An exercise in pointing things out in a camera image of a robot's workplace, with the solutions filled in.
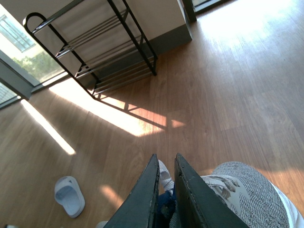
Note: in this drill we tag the black metal shoe rack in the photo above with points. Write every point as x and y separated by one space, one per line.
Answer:
99 43

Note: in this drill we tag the grey knit sneaker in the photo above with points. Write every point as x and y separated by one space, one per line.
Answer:
244 190

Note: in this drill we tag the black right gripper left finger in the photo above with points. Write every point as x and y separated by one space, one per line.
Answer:
139 210

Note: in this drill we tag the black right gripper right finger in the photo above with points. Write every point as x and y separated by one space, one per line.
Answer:
198 205

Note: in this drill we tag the light blue slide sandal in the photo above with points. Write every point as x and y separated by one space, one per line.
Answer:
68 194
101 224

